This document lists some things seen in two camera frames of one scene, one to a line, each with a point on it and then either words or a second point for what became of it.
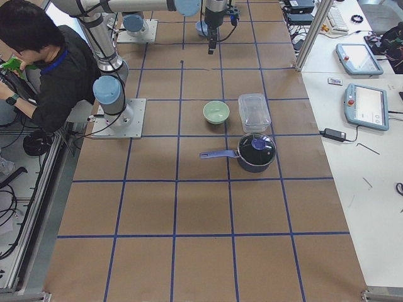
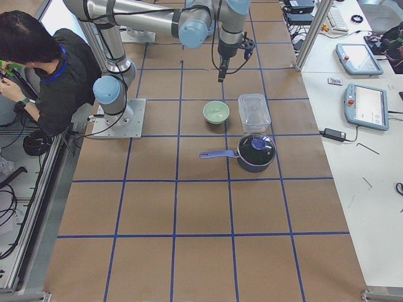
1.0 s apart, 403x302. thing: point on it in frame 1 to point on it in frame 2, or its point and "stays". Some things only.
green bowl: [216, 112] stays
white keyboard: [335, 20] stays
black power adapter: [334, 134] stays
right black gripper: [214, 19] to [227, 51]
